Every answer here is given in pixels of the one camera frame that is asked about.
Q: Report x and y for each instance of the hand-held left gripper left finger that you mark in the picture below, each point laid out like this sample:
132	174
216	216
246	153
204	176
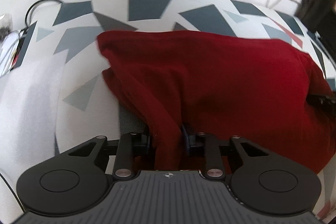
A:
144	144

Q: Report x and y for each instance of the crumpled clear plastic wrap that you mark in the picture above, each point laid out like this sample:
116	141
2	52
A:
5	27

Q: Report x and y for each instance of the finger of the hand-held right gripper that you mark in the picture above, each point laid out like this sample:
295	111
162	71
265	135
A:
321	104

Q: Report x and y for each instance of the black cylindrical appliance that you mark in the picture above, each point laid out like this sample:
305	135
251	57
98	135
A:
317	8

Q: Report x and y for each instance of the geometric patterned tablecloth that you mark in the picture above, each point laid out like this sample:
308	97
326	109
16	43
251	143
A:
147	8

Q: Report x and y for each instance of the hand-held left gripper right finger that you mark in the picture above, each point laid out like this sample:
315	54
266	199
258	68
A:
185	138

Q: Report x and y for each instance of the red fleece garment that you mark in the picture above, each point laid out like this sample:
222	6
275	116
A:
210	77

